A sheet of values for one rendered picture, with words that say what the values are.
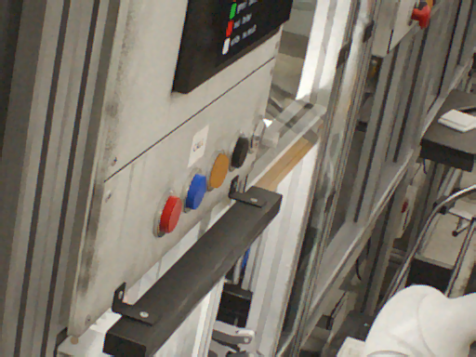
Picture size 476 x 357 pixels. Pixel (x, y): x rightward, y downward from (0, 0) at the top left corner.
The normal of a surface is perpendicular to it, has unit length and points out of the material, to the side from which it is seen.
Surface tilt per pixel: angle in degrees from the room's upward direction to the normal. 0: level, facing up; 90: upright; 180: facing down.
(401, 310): 46
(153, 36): 90
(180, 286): 0
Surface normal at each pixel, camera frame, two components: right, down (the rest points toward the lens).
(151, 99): 0.92, 0.28
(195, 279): 0.17, -0.92
